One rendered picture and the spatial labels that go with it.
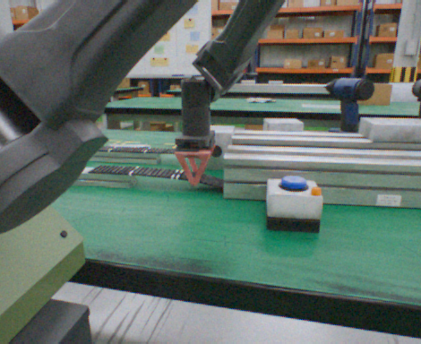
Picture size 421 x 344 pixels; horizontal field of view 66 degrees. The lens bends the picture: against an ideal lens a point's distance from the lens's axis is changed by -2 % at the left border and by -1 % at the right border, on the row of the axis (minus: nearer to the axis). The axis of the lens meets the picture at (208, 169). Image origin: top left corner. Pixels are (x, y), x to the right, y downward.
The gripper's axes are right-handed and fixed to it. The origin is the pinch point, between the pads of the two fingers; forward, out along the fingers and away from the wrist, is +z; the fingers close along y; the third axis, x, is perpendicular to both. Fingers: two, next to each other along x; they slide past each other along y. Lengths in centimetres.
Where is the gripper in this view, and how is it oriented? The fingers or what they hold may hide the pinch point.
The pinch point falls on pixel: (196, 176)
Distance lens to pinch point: 68.3
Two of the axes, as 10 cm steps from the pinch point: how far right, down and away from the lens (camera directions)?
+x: -9.9, -0.5, 1.4
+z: 0.0, 9.6, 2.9
